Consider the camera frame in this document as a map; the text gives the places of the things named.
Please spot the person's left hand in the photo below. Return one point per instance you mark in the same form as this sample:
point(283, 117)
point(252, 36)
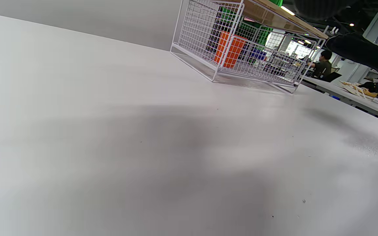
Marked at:
point(363, 52)

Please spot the orange plastic cup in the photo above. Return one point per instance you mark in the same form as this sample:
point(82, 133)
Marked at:
point(230, 49)

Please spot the white mesh sliding drawer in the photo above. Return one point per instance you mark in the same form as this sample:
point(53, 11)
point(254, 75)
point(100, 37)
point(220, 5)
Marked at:
point(195, 32)

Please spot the beige paper items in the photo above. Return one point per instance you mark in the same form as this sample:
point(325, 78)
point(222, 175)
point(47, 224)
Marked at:
point(354, 89)

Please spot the white background table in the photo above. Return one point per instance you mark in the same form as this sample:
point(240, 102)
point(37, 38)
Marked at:
point(356, 101)

